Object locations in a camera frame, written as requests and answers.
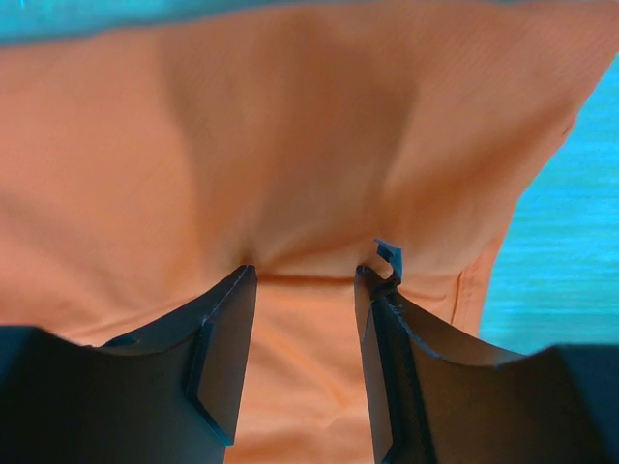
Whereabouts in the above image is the orange t shirt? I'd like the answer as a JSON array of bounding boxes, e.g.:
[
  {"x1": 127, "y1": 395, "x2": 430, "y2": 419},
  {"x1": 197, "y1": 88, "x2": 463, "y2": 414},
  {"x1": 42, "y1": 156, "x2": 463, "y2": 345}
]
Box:
[{"x1": 1, "y1": 1, "x2": 618, "y2": 463}]

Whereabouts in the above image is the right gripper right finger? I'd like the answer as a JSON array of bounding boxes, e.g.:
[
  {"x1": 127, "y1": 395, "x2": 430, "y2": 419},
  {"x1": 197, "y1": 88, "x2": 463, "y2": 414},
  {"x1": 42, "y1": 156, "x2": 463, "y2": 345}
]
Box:
[{"x1": 354, "y1": 242, "x2": 618, "y2": 464}]

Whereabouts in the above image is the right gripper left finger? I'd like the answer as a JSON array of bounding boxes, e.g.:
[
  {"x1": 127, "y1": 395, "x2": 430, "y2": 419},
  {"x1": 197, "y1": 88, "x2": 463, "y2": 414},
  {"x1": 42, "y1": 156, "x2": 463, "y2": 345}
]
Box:
[{"x1": 1, "y1": 266, "x2": 256, "y2": 463}]

